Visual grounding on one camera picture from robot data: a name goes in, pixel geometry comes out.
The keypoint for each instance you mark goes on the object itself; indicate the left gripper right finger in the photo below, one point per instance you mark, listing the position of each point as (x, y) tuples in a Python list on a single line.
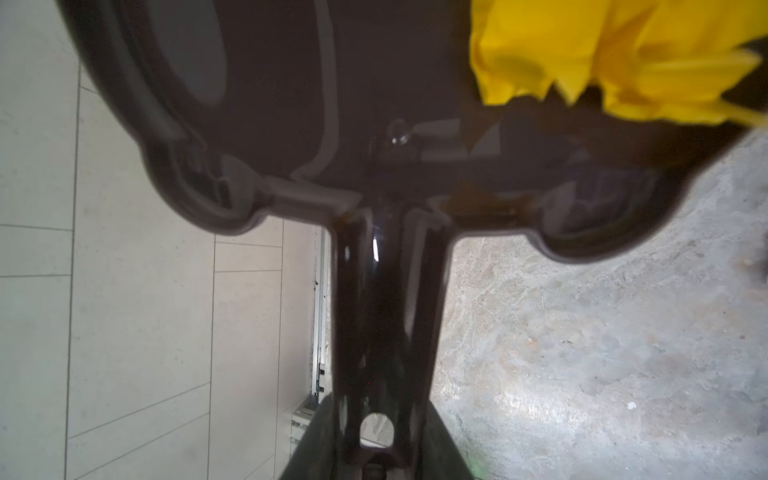
[(441, 459)]

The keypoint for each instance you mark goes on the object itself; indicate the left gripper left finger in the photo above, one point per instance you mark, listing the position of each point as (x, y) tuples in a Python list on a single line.
[(314, 458)]

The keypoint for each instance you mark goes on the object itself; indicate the dark brown dustpan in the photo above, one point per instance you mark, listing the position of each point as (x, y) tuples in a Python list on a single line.
[(363, 117)]

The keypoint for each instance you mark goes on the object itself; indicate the yellow paper scrap left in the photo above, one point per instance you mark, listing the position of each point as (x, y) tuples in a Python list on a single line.
[(652, 60)]

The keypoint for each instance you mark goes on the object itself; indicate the aluminium rail frame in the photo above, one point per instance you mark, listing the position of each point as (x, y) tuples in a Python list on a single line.
[(320, 385)]

